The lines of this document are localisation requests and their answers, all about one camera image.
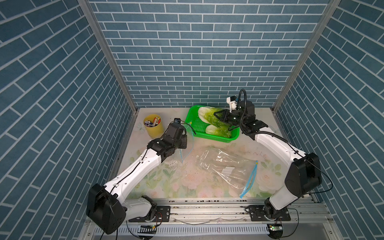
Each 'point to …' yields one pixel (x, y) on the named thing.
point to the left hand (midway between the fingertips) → (187, 138)
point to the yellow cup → (153, 124)
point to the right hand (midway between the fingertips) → (216, 114)
